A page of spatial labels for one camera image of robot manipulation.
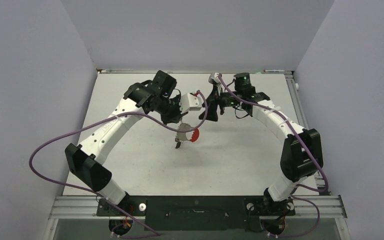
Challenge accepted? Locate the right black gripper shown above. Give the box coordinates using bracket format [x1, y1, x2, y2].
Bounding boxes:
[199, 84, 243, 121]

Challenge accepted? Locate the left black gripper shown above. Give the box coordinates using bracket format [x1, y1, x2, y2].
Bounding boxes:
[155, 94, 188, 126]

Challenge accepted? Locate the grey red keyring holder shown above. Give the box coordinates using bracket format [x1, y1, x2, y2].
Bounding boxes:
[175, 122, 200, 143]

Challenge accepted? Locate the black key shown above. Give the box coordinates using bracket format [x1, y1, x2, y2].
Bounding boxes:
[175, 141, 182, 149]

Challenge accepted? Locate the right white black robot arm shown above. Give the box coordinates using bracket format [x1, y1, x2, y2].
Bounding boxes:
[199, 72, 324, 215]

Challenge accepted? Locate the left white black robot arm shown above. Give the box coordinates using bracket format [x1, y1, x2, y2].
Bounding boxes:
[64, 70, 183, 215]

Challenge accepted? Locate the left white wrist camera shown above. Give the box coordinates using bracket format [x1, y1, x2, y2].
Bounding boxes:
[179, 93, 203, 114]

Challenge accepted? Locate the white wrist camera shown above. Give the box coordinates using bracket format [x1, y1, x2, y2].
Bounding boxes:
[208, 72, 221, 86]
[179, 93, 203, 114]

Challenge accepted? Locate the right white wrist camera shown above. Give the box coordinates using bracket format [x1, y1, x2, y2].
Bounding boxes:
[208, 72, 221, 86]

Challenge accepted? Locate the aluminium right side rail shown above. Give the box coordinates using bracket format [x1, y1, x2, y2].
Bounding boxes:
[285, 77, 326, 177]

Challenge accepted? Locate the aluminium rail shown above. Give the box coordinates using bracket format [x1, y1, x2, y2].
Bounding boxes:
[49, 195, 347, 219]
[285, 77, 326, 177]
[96, 68, 294, 75]

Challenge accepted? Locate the aluminium back rail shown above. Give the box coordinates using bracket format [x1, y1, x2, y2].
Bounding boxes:
[96, 68, 294, 75]

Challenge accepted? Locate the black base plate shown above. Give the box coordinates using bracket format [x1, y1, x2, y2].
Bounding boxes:
[95, 195, 296, 233]

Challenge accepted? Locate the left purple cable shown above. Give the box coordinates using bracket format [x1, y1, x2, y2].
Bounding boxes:
[28, 90, 210, 238]

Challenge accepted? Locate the aluminium front rail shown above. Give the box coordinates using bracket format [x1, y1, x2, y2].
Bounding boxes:
[49, 195, 347, 219]

